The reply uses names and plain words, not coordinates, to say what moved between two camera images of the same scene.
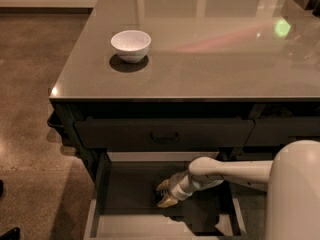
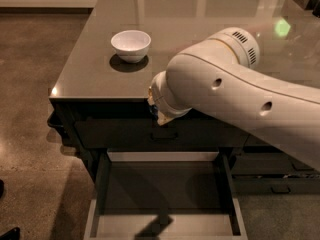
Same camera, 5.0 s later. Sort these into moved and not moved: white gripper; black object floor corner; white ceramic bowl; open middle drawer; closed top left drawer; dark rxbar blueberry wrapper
Moved: dark rxbar blueberry wrapper; white gripper
Not moved: closed top left drawer; black object floor corner; white ceramic bowl; open middle drawer
